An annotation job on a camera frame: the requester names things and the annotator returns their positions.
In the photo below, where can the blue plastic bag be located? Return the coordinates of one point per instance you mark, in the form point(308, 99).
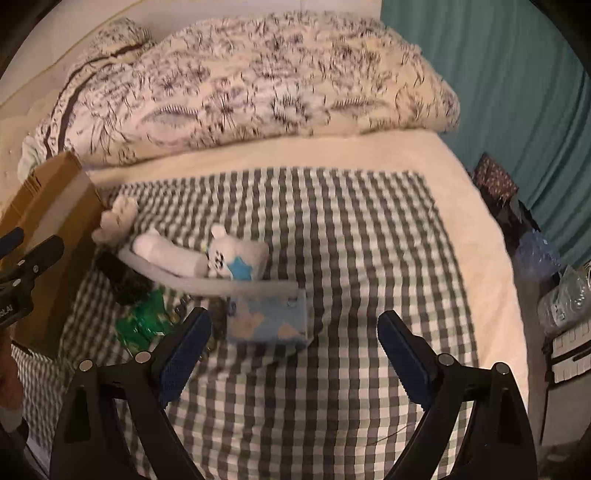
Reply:
point(538, 256)

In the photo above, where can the green checked cloth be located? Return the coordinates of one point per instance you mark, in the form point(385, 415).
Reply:
point(346, 230)

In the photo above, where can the white crumpled cloth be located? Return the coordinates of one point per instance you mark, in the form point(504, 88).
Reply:
point(115, 219)

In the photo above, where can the white cat plush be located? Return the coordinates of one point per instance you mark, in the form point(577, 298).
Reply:
point(231, 258)

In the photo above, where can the blue tissue pack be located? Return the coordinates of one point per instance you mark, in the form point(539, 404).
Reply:
point(268, 323)

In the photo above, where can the floral cream duvet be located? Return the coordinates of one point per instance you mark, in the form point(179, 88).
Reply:
point(300, 78)

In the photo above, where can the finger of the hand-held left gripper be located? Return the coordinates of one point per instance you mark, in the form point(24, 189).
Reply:
point(11, 241)
point(44, 254)

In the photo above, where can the floral pillow with brown band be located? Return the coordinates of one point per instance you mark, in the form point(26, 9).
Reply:
point(78, 92)

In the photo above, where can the cream tufted headboard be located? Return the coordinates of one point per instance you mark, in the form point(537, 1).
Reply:
point(9, 157)

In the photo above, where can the white slatted rack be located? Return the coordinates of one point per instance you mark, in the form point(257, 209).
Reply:
point(572, 353)

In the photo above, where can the clear water bottle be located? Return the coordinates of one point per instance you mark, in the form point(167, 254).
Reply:
point(565, 300)

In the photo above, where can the person's left hand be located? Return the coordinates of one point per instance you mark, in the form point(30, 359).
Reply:
point(8, 374)

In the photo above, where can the patterned gift bag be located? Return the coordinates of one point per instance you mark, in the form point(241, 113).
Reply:
point(496, 177)

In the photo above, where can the cardboard box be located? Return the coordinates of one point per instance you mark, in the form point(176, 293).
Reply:
point(60, 207)

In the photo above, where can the light green cloth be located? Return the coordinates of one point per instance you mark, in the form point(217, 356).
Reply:
point(32, 157)

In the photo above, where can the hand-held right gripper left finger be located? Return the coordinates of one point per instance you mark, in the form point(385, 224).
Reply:
point(184, 360)

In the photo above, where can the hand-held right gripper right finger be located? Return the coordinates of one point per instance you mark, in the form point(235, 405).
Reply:
point(408, 364)

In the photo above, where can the teal curtain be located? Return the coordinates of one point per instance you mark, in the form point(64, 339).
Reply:
point(508, 92)

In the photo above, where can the green packet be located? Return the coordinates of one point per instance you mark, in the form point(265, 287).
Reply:
point(143, 323)

